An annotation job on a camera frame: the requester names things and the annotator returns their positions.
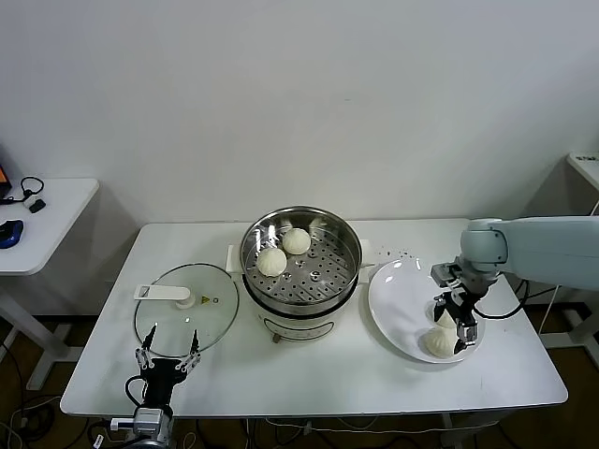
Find white electric cooking pot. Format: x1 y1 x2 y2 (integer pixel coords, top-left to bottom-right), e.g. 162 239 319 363
226 239 376 345

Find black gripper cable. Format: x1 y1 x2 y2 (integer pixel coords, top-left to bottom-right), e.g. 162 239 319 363
124 376 149 406
472 280 530 320

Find scattered dark crumbs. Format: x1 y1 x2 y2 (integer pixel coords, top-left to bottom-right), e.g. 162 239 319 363
376 245 416 260

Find glass lid with white handle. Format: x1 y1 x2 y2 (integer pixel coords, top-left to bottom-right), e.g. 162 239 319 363
132 263 241 359

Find black earphone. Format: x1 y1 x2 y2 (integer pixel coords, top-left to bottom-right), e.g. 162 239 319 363
19 176 46 203

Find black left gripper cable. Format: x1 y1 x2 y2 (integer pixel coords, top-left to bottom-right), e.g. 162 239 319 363
124 376 149 406

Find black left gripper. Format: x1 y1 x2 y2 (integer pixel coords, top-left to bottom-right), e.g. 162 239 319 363
134 324 201 408

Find stainless steel steamer basket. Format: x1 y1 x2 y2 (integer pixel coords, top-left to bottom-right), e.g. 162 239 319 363
239 205 363 315

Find white cable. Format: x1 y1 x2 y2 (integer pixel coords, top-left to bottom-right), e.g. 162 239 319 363
537 284 561 336

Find white round plate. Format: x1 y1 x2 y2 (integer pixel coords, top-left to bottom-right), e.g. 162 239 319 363
367 259 487 365

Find black and orange device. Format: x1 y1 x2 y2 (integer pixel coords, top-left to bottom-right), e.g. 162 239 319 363
0 144 13 206

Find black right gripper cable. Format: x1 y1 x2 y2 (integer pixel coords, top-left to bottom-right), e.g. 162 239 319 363
472 280 530 320

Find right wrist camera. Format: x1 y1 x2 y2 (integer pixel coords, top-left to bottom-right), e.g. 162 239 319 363
430 262 464 286

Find white side table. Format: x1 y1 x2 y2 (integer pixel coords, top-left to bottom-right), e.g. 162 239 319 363
0 177 100 392

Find blue computer mouse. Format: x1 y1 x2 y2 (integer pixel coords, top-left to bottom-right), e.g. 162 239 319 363
0 219 24 250

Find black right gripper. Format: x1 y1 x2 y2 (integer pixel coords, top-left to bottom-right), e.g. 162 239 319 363
432 289 479 356

